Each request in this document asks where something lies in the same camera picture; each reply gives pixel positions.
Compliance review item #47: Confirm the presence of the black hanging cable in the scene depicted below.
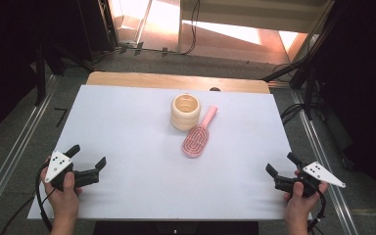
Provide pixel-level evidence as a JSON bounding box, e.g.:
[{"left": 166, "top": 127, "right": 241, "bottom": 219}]
[{"left": 175, "top": 0, "right": 201, "bottom": 56}]

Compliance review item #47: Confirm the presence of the wooden table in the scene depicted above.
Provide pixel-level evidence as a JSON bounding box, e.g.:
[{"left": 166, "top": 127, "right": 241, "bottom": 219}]
[{"left": 86, "top": 71, "right": 271, "bottom": 95}]

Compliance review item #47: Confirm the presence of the beige ribbed cup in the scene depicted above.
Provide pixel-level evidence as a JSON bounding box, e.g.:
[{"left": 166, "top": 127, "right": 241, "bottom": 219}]
[{"left": 170, "top": 93, "right": 202, "bottom": 132}]

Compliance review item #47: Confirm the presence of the black metal rack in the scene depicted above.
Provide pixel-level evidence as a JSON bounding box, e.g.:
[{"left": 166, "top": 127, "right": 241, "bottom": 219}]
[{"left": 77, "top": 0, "right": 118, "bottom": 62}]

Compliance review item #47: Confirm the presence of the pink hairbrush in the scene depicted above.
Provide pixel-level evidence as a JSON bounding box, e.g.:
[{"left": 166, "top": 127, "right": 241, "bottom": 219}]
[{"left": 181, "top": 105, "right": 218, "bottom": 159}]

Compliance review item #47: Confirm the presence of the person's right hand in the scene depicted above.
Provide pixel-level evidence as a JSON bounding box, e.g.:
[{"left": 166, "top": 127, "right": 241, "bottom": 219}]
[{"left": 283, "top": 169, "right": 329, "bottom": 223}]

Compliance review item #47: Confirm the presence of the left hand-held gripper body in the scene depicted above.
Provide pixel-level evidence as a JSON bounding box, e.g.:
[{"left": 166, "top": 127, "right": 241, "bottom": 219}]
[{"left": 44, "top": 150, "right": 101, "bottom": 193}]

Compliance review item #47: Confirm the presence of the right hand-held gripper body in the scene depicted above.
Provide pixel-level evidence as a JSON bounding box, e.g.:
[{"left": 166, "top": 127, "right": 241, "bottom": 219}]
[{"left": 273, "top": 161, "right": 347, "bottom": 199}]

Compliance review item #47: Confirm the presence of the person's left hand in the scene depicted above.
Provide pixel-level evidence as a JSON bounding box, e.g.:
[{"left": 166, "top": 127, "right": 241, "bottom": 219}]
[{"left": 39, "top": 156, "right": 83, "bottom": 223}]

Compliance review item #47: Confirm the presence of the thin black floor cable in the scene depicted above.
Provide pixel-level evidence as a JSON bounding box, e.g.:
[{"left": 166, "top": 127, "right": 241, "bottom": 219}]
[{"left": 0, "top": 195, "right": 35, "bottom": 235}]

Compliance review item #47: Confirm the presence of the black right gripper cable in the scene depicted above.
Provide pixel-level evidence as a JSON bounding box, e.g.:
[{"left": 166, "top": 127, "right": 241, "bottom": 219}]
[{"left": 306, "top": 189, "right": 327, "bottom": 234}]

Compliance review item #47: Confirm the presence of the aluminium floor rail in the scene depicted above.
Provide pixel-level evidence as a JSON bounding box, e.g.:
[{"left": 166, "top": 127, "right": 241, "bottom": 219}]
[
  {"left": 290, "top": 89, "right": 360, "bottom": 235},
  {"left": 0, "top": 74, "right": 60, "bottom": 226}
]

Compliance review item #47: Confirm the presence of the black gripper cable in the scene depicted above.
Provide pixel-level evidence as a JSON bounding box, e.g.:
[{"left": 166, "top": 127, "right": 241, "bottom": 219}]
[
  {"left": 306, "top": 189, "right": 327, "bottom": 234},
  {"left": 34, "top": 160, "right": 57, "bottom": 233}
]

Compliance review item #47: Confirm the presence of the black metal stand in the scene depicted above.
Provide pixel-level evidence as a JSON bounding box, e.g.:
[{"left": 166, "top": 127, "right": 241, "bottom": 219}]
[
  {"left": 33, "top": 42, "right": 48, "bottom": 107},
  {"left": 260, "top": 48, "right": 321, "bottom": 121}
]

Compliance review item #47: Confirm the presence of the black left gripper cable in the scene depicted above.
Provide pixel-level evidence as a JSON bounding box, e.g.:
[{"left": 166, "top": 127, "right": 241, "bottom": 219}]
[{"left": 34, "top": 160, "right": 57, "bottom": 233}]

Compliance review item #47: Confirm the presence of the black floor cable bundle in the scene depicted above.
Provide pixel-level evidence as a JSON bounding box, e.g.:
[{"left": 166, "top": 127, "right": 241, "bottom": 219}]
[{"left": 279, "top": 102, "right": 307, "bottom": 126}]

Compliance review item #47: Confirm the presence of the white table board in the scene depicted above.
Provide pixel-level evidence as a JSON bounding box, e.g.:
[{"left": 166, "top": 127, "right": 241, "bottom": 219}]
[{"left": 26, "top": 84, "right": 313, "bottom": 221}]

